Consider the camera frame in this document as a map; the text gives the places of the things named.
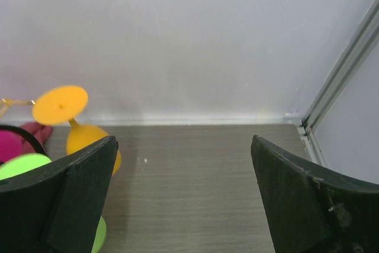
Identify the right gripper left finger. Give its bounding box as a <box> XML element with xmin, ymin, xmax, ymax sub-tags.
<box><xmin>1</xmin><ymin>136</ymin><xmax>118</xmax><ymax>252</ymax></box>

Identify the pink wine glass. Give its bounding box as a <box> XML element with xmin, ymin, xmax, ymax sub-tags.
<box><xmin>0</xmin><ymin>130</ymin><xmax>23</xmax><ymax>164</ymax></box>

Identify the gold wire wine glass rack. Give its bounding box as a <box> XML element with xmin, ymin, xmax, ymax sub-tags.
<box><xmin>0</xmin><ymin>97</ymin><xmax>48</xmax><ymax>156</ymax></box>

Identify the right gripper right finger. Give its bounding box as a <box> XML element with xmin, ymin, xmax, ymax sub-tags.
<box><xmin>250</xmin><ymin>135</ymin><xmax>378</xmax><ymax>252</ymax></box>

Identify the green wine glass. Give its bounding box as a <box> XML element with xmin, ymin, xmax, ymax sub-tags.
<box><xmin>1</xmin><ymin>153</ymin><xmax>107</xmax><ymax>253</ymax></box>

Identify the red cloth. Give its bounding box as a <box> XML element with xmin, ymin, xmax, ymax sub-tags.
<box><xmin>20</xmin><ymin>122</ymin><xmax>53</xmax><ymax>154</ymax></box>

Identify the orange wine glass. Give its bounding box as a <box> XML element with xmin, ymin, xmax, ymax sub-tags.
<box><xmin>31</xmin><ymin>85</ymin><xmax>123</xmax><ymax>176</ymax></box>

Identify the aluminium frame rail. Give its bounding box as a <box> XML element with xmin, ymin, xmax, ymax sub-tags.
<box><xmin>301</xmin><ymin>0</ymin><xmax>378</xmax><ymax>167</ymax></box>

